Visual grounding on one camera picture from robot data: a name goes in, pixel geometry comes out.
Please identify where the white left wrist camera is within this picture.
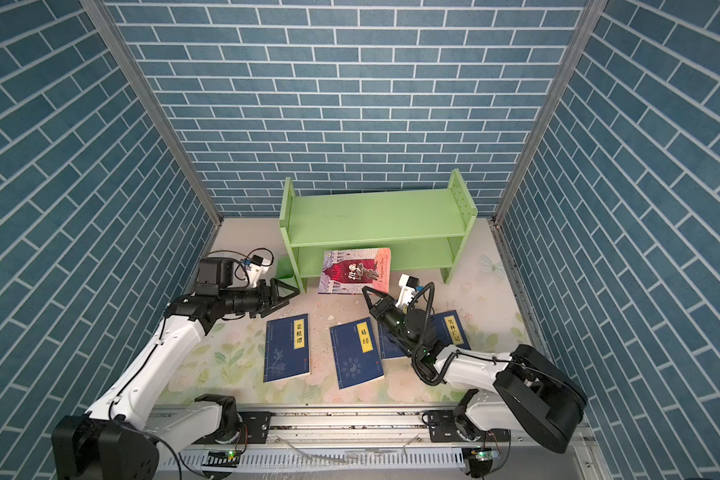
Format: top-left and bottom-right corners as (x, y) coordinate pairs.
(243, 253), (274, 287)

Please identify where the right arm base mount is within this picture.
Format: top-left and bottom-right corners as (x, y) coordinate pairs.
(420, 409), (511, 444)

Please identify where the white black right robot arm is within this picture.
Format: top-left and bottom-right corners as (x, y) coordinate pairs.
(362, 282), (587, 454)

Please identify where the small green box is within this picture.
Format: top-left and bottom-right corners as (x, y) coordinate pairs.
(275, 256), (302, 291)

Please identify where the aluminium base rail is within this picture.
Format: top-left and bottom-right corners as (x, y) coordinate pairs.
(98, 403), (595, 475)

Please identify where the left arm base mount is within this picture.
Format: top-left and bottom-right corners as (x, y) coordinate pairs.
(193, 411), (273, 446)

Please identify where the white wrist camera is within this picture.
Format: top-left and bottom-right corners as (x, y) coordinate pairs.
(243, 253), (274, 287)
(396, 274), (420, 309)

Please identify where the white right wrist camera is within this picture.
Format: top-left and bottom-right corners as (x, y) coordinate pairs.
(396, 274), (420, 309)

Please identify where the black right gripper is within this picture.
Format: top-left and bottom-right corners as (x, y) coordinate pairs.
(366, 285), (420, 357)

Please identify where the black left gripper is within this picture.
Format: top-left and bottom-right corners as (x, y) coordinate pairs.
(218, 278), (299, 317)

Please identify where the aluminium corner frame post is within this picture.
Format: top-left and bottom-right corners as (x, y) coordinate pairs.
(493, 0), (608, 226)
(80, 0), (223, 228)

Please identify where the blue book left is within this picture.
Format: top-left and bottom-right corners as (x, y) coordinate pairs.
(263, 314), (311, 383)

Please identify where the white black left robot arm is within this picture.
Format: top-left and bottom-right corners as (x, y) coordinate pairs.
(51, 257), (300, 479)

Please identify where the green two-tier shelf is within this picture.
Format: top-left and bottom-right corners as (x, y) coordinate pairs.
(278, 169), (478, 291)

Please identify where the blue book far right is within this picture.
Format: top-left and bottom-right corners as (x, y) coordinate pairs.
(432, 310), (471, 350)

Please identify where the red pink illustrated book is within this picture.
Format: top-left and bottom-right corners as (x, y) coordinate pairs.
(318, 248), (391, 295)

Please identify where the blue book centre right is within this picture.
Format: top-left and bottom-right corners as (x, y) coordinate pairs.
(378, 324), (406, 360)

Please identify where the aluminium corner frame post right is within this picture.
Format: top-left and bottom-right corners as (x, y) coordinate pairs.
(493, 0), (608, 226)

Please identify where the blue book yellow label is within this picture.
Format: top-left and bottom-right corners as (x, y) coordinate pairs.
(329, 317), (384, 390)

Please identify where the aluminium corner frame post left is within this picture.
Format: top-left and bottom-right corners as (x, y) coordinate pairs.
(80, 0), (223, 228)

